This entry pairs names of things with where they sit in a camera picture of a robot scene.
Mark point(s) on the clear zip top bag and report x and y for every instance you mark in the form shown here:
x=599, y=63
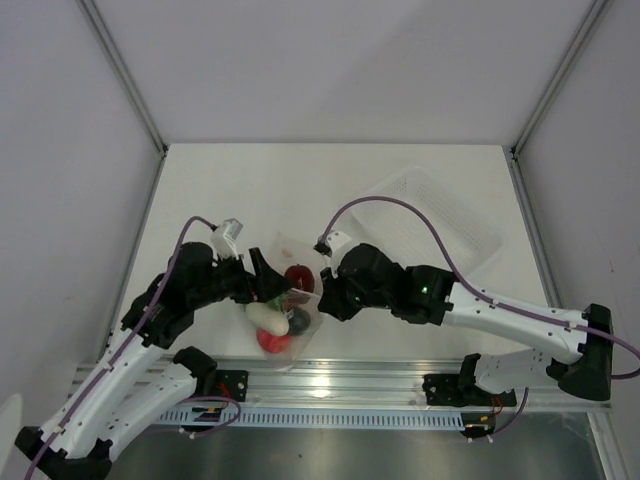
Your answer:
x=284, y=252

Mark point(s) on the aluminium frame post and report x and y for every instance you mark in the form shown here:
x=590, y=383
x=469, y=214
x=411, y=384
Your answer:
x=112, y=53
x=568, y=60

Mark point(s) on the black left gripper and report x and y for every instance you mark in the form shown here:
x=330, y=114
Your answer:
x=269, y=283

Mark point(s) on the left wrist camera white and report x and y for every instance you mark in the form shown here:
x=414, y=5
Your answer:
x=223, y=238

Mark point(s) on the right aluminium frame post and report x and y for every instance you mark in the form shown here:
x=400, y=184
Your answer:
x=568, y=60

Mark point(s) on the white plastic basket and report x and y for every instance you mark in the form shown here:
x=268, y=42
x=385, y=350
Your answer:
x=470, y=239

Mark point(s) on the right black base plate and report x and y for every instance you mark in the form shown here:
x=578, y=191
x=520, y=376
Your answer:
x=444, y=390

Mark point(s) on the dark purple fruit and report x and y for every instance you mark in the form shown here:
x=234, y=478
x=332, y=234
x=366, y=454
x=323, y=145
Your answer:
x=299, y=321

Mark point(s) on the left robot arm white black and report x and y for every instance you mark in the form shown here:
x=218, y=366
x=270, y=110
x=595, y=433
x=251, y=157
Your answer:
x=84, y=438

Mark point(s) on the aluminium mounting rail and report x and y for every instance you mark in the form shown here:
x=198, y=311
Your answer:
x=357, y=384

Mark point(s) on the left aluminium frame post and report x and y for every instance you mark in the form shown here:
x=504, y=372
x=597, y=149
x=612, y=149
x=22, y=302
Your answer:
x=112, y=53

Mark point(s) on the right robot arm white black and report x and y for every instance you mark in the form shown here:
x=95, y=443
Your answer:
x=565, y=348

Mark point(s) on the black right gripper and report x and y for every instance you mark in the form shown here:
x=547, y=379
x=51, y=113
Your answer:
x=332, y=301

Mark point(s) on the dark red apple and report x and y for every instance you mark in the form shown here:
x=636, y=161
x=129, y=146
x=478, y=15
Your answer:
x=301, y=277

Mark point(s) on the red tomato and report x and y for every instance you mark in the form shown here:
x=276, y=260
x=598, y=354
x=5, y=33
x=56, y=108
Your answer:
x=271, y=343

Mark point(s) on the white slotted cable duct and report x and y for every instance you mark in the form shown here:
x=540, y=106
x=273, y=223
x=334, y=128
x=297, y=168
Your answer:
x=414, y=419

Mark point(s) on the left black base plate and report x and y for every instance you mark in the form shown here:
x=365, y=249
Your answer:
x=231, y=384

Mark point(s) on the green lime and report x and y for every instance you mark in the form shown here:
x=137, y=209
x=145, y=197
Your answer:
x=279, y=303

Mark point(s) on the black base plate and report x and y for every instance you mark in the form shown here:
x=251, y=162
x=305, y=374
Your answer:
x=444, y=390
x=231, y=384

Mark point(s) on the white radish with leaves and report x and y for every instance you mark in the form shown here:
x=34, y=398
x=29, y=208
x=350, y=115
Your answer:
x=265, y=318

